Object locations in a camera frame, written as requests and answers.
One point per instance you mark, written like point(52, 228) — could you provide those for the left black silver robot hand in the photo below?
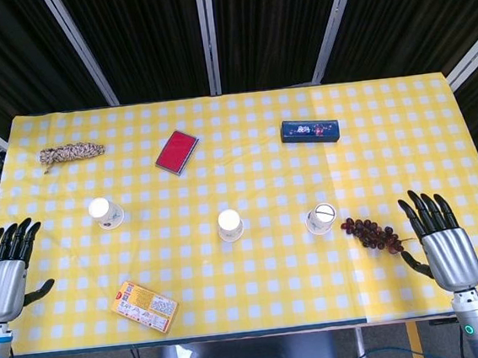
point(1, 286)

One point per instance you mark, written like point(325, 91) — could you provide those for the paper cup with green flower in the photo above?
point(230, 226)

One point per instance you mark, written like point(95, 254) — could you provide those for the black curtain panel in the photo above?
point(416, 1)
point(271, 28)
point(6, 53)
point(145, 40)

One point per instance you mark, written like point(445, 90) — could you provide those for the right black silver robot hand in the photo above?
point(451, 256)

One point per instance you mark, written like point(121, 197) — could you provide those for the paper cup with line mark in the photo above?
point(320, 220)

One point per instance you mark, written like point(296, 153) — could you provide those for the white table leg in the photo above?
point(360, 347)

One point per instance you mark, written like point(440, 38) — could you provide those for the yellow printed carton box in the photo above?
point(143, 306)

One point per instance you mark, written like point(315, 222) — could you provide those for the yellow white checkered tablecloth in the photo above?
point(265, 185)

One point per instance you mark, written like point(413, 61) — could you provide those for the paper cup with dark flower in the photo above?
point(107, 215)

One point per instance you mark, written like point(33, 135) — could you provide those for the dark red grape bunch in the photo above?
point(369, 234)

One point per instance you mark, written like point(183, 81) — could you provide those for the dark blue printed box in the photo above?
point(310, 130)

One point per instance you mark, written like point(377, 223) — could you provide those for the red stamp pad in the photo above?
point(176, 152)

